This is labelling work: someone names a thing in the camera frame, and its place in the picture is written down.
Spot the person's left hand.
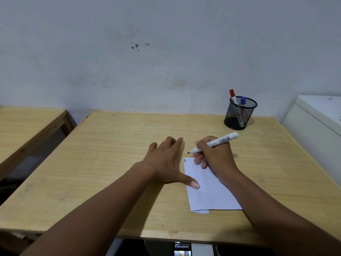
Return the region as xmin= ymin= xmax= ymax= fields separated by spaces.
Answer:
xmin=134 ymin=136 xmax=200 ymax=190

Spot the person's right hand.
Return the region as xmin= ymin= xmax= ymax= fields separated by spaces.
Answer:
xmin=192 ymin=135 xmax=240 ymax=184

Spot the white paper sheet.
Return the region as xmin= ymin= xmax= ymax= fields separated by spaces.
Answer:
xmin=183 ymin=157 xmax=242 ymax=214

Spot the white marker pen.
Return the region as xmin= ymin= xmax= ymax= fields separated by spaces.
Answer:
xmin=187 ymin=132 xmax=239 ymax=154

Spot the person's left forearm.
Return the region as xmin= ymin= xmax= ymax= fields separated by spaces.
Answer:
xmin=20 ymin=162 xmax=156 ymax=256

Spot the person's right forearm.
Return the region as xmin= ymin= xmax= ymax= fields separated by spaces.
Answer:
xmin=222 ymin=168 xmax=341 ymax=256

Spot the black smartphone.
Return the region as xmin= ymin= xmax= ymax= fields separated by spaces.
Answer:
xmin=174 ymin=242 xmax=192 ymax=256

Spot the black mesh pen holder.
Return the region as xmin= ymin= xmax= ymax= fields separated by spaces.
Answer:
xmin=224 ymin=96 xmax=258 ymax=131

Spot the red capped marker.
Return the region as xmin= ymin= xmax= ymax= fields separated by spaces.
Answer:
xmin=229 ymin=89 xmax=245 ymax=128

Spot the white cabinet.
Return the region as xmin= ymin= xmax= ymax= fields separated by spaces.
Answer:
xmin=282 ymin=95 xmax=341 ymax=186

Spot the small wooden side table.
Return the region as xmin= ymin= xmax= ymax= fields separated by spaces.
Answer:
xmin=0 ymin=106 xmax=78 ymax=182

